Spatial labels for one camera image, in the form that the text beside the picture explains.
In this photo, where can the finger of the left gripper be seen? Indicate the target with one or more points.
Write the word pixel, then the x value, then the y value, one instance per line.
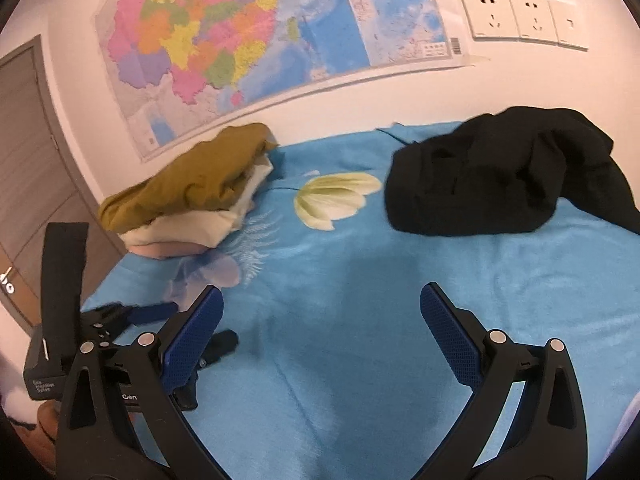
pixel 141 315
pixel 220 345

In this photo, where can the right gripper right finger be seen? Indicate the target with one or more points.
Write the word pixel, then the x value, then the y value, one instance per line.
pixel 547 438

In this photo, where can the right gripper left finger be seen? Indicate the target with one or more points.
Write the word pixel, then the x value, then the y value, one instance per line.
pixel 96 439

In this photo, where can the olive green dress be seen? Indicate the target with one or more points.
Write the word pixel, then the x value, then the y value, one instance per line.
pixel 210 176

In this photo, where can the pink folded garment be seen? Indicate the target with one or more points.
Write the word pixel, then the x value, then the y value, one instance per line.
pixel 167 250

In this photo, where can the cream folded garment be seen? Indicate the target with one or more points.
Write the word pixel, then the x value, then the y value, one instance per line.
pixel 203 227

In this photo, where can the blue floral bed sheet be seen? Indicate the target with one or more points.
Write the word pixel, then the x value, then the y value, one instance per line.
pixel 336 375

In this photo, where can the grey wooden door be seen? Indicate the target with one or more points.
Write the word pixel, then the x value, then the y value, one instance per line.
pixel 40 183

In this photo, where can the black garment pile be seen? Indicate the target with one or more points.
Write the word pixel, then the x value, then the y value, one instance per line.
pixel 504 173

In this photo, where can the colourful wall map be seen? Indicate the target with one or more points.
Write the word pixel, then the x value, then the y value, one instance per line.
pixel 179 67

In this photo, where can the white wall socket panel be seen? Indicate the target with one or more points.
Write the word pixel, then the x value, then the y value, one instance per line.
pixel 541 21

